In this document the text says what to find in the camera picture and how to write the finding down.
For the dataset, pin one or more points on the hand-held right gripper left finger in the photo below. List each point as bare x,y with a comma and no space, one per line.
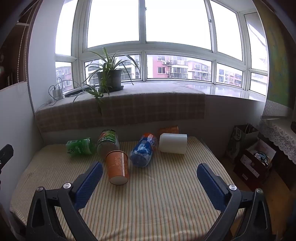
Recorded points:
89,185

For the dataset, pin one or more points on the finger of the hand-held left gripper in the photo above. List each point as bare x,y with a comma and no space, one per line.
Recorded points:
5,153

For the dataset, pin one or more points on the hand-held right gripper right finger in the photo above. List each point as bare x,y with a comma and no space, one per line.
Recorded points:
211,187

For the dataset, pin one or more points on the orange patterned paper cup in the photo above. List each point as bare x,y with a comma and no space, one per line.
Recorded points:
116,165

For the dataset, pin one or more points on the white plastic cup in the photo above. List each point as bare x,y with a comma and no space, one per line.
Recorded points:
173,143

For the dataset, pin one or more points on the green plastic bottle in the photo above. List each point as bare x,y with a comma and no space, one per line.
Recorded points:
78,146

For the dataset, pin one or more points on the dark red cardboard box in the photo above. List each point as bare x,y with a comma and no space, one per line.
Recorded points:
251,171

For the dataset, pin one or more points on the green-labelled clear jar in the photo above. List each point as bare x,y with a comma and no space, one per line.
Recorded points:
106,141

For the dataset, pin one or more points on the paper shopping bag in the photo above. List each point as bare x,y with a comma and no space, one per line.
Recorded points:
241,139

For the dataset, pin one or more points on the striped tablecloth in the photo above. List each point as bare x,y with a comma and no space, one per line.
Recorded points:
150,201

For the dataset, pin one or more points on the blue plastic bottle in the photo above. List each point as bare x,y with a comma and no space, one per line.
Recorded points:
143,150

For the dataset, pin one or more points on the white charger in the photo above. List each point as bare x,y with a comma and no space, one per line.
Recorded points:
57,93

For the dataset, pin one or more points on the white lace tablecloth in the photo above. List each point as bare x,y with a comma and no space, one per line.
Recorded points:
281,135

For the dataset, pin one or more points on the black flat device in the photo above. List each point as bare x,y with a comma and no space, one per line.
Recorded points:
75,91

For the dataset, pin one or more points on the brown wooden cabinet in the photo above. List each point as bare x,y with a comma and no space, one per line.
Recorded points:
11,55

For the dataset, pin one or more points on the plaid blanket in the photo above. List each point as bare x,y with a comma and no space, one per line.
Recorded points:
150,106

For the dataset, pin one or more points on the black plant saucer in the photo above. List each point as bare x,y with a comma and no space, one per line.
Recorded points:
118,88

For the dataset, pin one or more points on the potted spider plant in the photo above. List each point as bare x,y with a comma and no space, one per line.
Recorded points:
110,77

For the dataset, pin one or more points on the green yellow wall hanging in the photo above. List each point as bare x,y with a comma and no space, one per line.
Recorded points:
278,64

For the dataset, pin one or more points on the white window frame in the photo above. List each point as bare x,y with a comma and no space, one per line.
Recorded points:
142,47

